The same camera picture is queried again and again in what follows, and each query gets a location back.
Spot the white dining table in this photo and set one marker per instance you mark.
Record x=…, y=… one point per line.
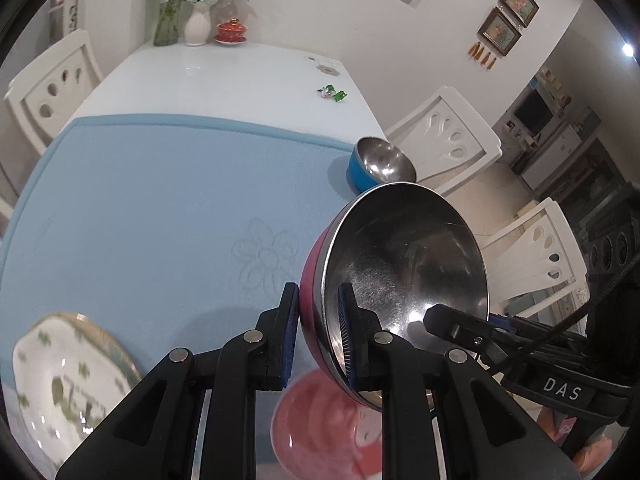
x=253, y=84

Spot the hanging orange ornaments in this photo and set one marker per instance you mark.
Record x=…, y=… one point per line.
x=483, y=55

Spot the white chair far left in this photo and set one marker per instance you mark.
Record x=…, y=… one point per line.
x=46, y=93

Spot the white vase with flowers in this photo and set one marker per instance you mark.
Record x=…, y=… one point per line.
x=205, y=5

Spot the upper small framed picture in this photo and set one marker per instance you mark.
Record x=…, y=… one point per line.
x=523, y=11

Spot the small framed picture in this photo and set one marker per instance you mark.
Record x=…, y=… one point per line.
x=523, y=11
x=499, y=33

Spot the pink cartoon bowl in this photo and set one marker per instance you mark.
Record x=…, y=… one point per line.
x=318, y=432

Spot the red steel bowl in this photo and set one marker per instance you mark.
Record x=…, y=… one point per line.
x=403, y=248

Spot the blue textured table mat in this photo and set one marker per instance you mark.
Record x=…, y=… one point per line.
x=166, y=230

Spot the red lidded teacup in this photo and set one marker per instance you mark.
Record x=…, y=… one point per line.
x=231, y=32

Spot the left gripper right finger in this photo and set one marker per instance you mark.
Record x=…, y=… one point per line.
x=443, y=415

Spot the lower small framed picture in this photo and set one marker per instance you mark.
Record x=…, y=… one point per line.
x=499, y=33

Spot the small hexagonal floral plate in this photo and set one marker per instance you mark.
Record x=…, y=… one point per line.
x=64, y=387

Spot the round blue leaf plate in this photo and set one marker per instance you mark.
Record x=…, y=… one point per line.
x=104, y=342

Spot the white chair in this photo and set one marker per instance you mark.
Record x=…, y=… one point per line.
x=535, y=252
x=46, y=93
x=447, y=139

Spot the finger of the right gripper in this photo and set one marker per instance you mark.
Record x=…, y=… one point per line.
x=463, y=330

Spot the white chair near right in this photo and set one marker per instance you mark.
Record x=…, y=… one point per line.
x=535, y=252

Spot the white chair far right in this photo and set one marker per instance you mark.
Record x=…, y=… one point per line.
x=447, y=139

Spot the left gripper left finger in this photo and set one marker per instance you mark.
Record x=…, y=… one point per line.
x=194, y=410

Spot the green candy wrapper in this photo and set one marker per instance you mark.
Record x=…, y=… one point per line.
x=329, y=92

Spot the right hand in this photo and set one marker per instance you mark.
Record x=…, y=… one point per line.
x=587, y=443

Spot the blue steel bowl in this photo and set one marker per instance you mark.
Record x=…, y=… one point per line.
x=375, y=161

